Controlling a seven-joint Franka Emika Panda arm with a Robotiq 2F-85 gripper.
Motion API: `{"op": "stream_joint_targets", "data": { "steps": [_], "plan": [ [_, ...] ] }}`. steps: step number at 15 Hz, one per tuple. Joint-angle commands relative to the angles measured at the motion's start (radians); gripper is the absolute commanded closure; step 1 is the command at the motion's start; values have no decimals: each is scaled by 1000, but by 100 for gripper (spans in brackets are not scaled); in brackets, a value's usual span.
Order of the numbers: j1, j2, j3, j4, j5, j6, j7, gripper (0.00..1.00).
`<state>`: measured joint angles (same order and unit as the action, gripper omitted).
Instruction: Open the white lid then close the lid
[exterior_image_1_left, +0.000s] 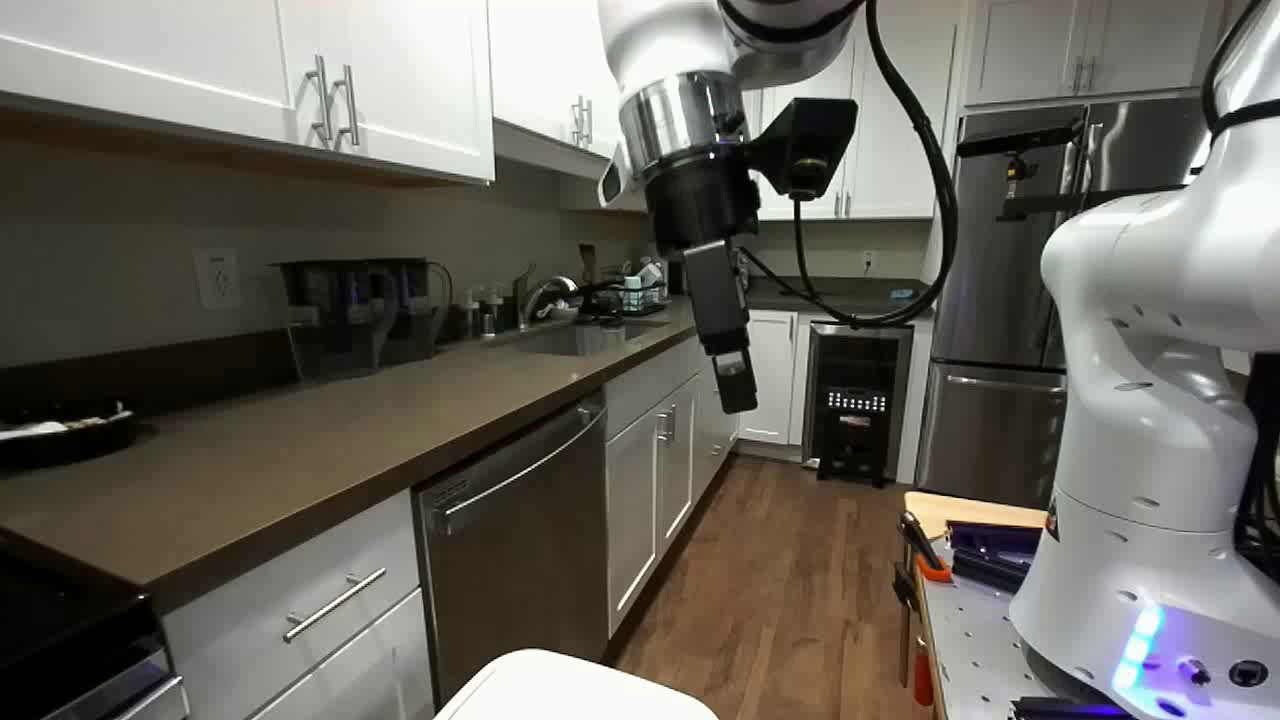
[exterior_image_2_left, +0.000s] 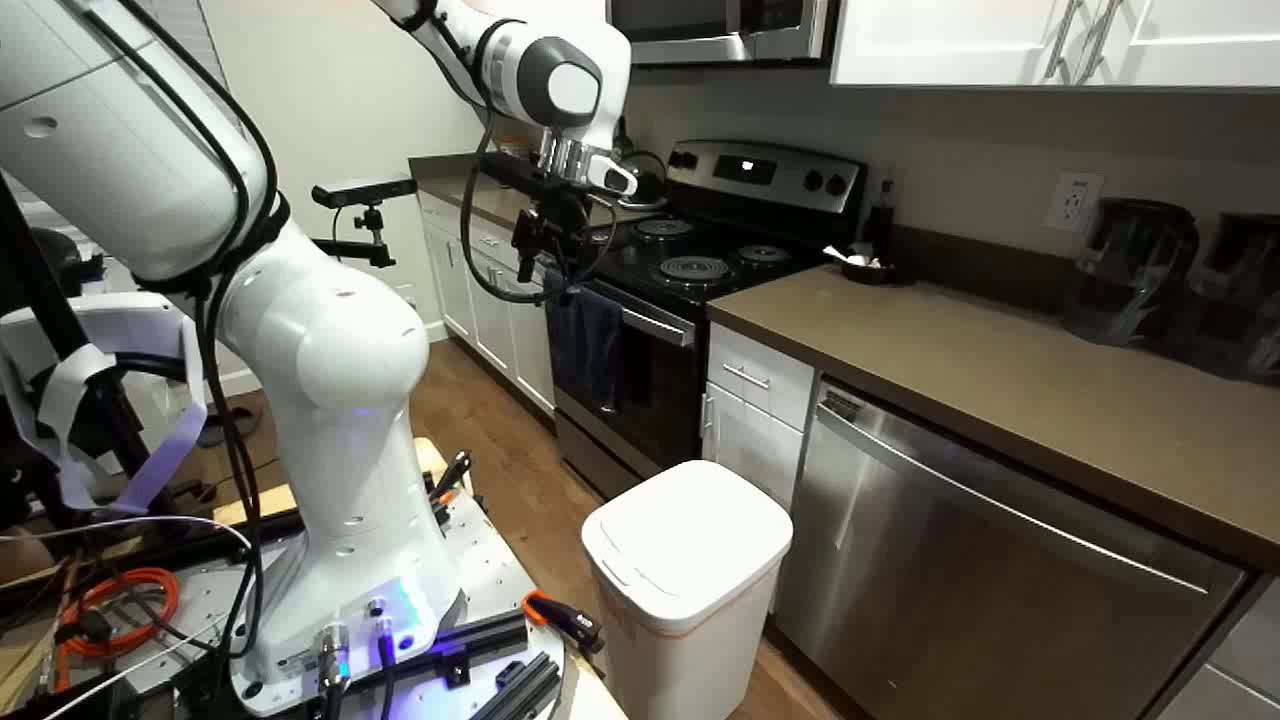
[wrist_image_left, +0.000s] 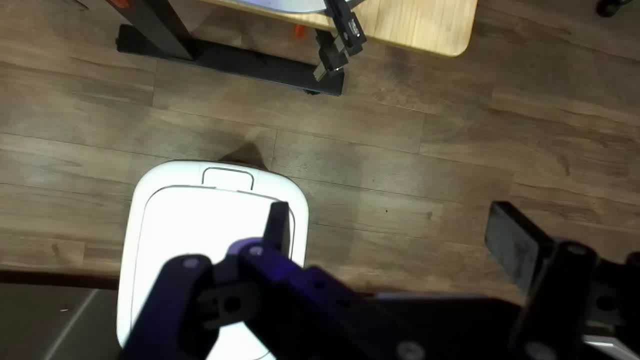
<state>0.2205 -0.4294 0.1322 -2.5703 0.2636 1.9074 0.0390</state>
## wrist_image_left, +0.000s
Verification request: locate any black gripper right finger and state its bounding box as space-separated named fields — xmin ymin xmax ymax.
xmin=484 ymin=200 xmax=640 ymax=360

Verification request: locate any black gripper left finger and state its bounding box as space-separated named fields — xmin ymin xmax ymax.
xmin=121 ymin=200 xmax=428 ymax=360

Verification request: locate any white trash can lid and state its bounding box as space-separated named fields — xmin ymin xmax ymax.
xmin=135 ymin=166 xmax=297 ymax=360

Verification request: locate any white plastic trash can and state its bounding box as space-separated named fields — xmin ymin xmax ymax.
xmin=115 ymin=158 xmax=312 ymax=360

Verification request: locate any small black clamp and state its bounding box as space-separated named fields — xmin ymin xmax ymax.
xmin=312 ymin=0 xmax=367 ymax=84

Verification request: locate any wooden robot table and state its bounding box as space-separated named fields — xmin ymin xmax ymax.
xmin=197 ymin=0 xmax=480 ymax=57

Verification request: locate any black table base frame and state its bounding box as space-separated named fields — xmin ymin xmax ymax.
xmin=115 ymin=0 xmax=348 ymax=95

